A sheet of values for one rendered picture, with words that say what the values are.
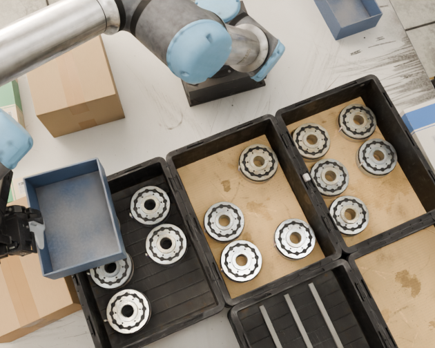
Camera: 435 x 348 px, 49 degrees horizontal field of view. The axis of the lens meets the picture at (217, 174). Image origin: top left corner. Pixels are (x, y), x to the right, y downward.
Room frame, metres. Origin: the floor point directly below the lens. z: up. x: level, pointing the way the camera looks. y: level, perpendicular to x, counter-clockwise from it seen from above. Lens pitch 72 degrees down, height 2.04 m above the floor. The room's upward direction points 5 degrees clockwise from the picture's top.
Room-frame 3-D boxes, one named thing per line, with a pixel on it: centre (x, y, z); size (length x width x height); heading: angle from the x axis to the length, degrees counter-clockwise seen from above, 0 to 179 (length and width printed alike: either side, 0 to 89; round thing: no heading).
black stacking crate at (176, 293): (0.15, 0.18, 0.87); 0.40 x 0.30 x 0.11; 28
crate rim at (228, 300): (0.29, -0.09, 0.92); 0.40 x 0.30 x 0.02; 28
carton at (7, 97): (0.59, 0.64, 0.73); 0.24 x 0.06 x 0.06; 19
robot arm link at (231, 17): (0.77, 0.03, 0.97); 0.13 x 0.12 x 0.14; 51
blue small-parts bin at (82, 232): (0.18, 0.27, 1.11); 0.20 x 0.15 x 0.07; 22
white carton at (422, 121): (0.57, -0.62, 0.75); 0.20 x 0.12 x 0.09; 25
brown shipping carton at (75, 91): (0.68, 0.45, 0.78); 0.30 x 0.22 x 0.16; 22
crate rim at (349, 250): (0.42, -0.35, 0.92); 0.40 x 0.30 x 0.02; 28
